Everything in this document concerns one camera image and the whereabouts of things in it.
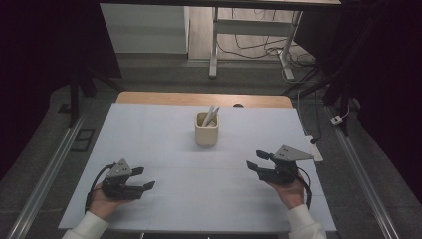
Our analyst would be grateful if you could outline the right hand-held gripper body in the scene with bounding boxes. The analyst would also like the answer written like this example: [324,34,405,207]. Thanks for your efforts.
[258,144,315,186]

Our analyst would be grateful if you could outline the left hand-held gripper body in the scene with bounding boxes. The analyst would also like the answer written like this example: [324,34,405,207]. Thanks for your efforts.
[101,157,146,201]

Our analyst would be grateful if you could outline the beige square cup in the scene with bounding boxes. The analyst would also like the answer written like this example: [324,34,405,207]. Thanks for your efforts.
[194,111,220,147]

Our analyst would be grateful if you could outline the clear pen with pink cap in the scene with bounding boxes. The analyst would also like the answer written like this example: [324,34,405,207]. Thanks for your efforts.
[207,106,221,127]

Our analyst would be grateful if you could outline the long white marker pen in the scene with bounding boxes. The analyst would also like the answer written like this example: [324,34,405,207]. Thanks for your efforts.
[201,105,215,128]

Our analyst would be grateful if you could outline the person's left hand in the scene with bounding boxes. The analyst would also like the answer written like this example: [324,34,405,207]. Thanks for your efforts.
[88,182,126,221]

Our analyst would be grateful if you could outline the person's right hand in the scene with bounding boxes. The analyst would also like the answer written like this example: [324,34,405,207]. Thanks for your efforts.
[269,174,307,211]

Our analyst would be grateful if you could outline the light blue table mat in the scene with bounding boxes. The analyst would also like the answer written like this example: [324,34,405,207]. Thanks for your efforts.
[58,103,337,233]

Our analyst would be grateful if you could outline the black floor box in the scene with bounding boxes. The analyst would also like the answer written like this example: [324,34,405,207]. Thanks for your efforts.
[70,128,96,153]

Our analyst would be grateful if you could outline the black metal stand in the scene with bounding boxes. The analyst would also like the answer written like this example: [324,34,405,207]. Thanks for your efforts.
[282,66,353,137]
[68,66,124,129]

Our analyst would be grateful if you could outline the dark curtain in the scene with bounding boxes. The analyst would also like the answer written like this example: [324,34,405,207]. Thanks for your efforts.
[293,0,422,205]
[0,0,123,182]

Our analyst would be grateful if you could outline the left hand-held gripper black cable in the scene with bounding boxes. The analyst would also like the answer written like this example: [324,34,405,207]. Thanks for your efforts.
[85,161,117,214]

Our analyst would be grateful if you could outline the hand-held gripper black cable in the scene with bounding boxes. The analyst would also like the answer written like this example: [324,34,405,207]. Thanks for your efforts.
[294,166,314,211]
[85,161,117,214]

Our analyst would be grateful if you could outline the right hand-held gripper black cable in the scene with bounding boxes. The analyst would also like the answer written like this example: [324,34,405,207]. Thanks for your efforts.
[294,166,314,211]

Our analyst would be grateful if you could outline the aluminium floor rail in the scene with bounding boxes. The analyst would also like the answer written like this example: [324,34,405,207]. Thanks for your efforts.
[6,114,86,239]
[326,106,401,239]

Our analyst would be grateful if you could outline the black floor cables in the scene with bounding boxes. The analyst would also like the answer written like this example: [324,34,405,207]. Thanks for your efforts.
[217,8,317,84]

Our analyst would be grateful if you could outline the white desk frame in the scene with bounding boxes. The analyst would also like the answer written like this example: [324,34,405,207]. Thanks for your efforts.
[208,6,304,82]

